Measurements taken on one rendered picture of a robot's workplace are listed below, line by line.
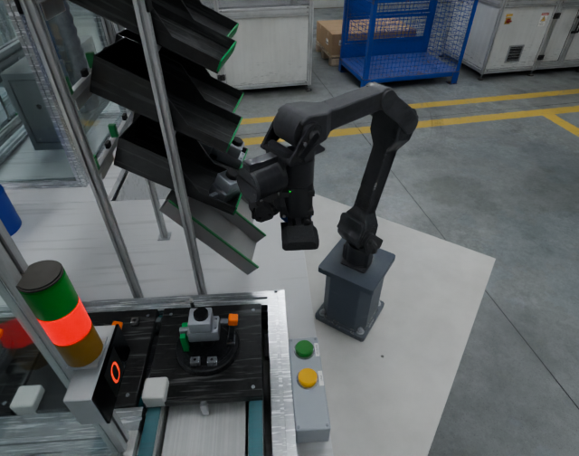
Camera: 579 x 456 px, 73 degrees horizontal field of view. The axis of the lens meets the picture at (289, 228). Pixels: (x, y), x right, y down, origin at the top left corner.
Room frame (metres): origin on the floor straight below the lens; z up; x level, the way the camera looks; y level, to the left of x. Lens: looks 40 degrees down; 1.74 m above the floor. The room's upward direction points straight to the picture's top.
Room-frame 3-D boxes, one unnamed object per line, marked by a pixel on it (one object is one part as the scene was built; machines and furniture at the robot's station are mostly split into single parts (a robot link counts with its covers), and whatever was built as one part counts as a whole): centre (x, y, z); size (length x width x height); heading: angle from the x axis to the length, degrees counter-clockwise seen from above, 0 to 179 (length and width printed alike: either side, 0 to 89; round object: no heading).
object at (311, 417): (0.44, -0.04, 0.93); 0.21 x 0.07 x 0.06; 4
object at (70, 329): (0.31, 0.29, 1.33); 0.05 x 0.05 x 0.05
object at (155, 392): (0.41, 0.27, 0.97); 0.05 x 0.05 x 0.04; 4
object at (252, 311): (0.51, 0.18, 0.96); 0.24 x 0.24 x 0.02; 4
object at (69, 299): (0.31, 0.29, 1.38); 0.05 x 0.05 x 0.05
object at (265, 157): (0.55, 0.02, 1.43); 0.12 x 0.08 x 0.11; 128
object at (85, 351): (0.31, 0.29, 1.28); 0.05 x 0.05 x 0.05
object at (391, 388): (0.72, -0.13, 0.84); 0.90 x 0.70 x 0.03; 147
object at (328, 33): (6.08, -1.06, 0.20); 1.20 x 0.80 x 0.41; 102
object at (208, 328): (0.51, 0.19, 1.06); 0.08 x 0.04 x 0.07; 94
